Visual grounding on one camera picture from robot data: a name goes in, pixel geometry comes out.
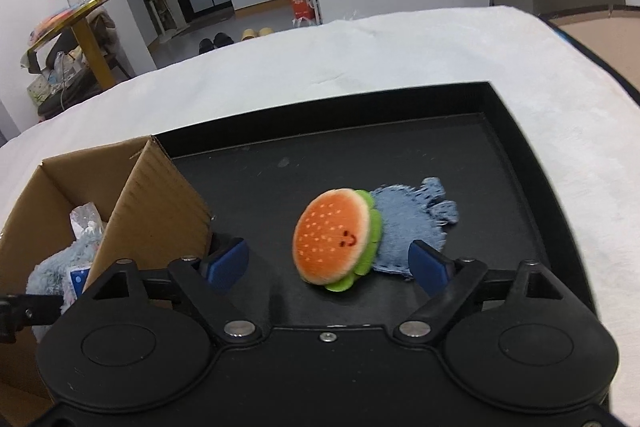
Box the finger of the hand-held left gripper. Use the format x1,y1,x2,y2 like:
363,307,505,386
0,293,64,345

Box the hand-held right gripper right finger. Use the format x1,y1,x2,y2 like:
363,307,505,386
392,241,576,340

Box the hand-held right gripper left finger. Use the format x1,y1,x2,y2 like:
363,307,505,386
87,237,263,340

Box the grey-blue fluffy plush toy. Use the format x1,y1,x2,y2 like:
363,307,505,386
26,234,106,343

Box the blue denim cloth piece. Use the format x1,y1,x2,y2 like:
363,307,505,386
369,177,460,283

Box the brown cardboard box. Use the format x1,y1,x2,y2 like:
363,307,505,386
0,134,216,408

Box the burger plush toy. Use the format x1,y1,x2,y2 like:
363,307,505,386
291,188,383,293

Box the black tray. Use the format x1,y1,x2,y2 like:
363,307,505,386
150,81,598,328

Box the crumpled clear plastic bags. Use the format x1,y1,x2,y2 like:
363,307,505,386
291,9,371,28

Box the yellow round table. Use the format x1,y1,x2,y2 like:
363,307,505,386
22,0,143,90

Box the white floor stand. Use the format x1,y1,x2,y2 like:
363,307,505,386
141,0,174,44

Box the black-framed brown board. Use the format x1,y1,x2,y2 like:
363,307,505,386
542,4,640,102

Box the colourful items pile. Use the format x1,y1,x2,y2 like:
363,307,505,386
27,7,76,42

